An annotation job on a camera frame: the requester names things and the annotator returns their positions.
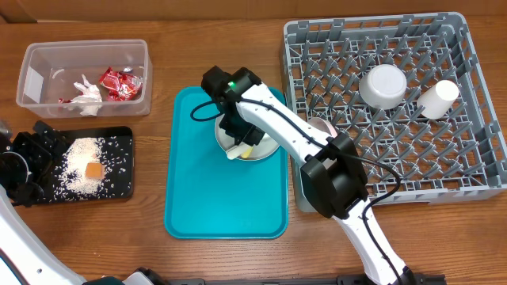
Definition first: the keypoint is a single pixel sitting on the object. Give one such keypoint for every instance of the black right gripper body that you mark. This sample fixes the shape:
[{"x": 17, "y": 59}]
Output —
[{"x": 238, "y": 120}]

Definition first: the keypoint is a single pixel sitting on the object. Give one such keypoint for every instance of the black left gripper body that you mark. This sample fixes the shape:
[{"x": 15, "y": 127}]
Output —
[{"x": 21, "y": 169}]

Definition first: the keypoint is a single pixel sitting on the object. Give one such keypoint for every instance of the white plastic fork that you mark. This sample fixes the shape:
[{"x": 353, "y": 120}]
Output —
[{"x": 234, "y": 152}]

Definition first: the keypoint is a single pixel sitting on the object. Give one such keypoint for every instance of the yellow plastic spoon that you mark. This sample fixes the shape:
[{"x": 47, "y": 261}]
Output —
[{"x": 247, "y": 153}]

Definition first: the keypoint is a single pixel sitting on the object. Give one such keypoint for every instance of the small red candy wrapper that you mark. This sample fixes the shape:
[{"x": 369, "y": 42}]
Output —
[{"x": 63, "y": 101}]

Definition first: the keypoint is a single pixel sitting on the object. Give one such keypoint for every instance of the orange food cube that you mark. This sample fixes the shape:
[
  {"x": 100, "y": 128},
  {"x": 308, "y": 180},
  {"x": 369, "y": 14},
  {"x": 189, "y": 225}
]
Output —
[{"x": 95, "y": 170}]

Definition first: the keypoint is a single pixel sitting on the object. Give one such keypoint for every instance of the white napkin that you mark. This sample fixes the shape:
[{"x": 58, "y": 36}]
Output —
[{"x": 90, "y": 99}]

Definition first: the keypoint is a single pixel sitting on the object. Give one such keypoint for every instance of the pink round plate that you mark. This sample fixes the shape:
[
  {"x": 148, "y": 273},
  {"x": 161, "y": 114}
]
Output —
[{"x": 323, "y": 125}]

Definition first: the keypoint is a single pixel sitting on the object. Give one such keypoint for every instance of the red snack wrapper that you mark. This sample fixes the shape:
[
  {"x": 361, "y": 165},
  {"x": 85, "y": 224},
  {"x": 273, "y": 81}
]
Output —
[{"x": 120, "y": 85}]

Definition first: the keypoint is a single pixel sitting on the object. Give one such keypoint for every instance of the grey bowl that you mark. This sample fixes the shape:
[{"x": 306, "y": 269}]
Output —
[{"x": 384, "y": 87}]

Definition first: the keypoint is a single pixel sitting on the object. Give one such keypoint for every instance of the white plastic cup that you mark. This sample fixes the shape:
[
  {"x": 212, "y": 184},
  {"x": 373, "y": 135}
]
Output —
[{"x": 437, "y": 100}]

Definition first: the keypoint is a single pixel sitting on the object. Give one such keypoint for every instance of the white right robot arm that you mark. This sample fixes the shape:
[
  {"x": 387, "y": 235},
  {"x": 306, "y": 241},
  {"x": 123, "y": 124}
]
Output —
[{"x": 332, "y": 173}]

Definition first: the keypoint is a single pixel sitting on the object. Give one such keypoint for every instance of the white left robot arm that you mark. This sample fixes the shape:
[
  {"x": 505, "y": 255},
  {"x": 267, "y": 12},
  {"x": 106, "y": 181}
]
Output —
[{"x": 24, "y": 257}]

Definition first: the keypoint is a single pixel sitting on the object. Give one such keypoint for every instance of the grey plastic dishwasher rack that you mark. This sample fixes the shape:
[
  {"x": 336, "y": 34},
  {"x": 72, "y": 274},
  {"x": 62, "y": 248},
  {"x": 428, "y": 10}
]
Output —
[{"x": 458, "y": 157}]

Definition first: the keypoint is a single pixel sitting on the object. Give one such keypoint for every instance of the grey round plate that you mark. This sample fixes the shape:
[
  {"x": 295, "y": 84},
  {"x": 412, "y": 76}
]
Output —
[{"x": 263, "y": 149}]

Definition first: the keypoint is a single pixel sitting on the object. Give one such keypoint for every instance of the black tray with rice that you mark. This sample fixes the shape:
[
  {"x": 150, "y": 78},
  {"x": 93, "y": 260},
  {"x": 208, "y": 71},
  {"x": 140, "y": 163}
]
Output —
[{"x": 113, "y": 147}]

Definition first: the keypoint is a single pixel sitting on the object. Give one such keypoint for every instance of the teal serving tray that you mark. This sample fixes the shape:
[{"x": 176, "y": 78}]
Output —
[{"x": 209, "y": 196}]

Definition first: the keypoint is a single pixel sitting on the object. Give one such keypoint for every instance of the clear plastic bin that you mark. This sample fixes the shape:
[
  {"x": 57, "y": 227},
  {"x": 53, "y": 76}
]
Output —
[{"x": 49, "y": 71}]

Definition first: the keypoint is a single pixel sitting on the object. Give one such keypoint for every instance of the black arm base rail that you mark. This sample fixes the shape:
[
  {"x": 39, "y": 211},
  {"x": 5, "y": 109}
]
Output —
[{"x": 340, "y": 280}]

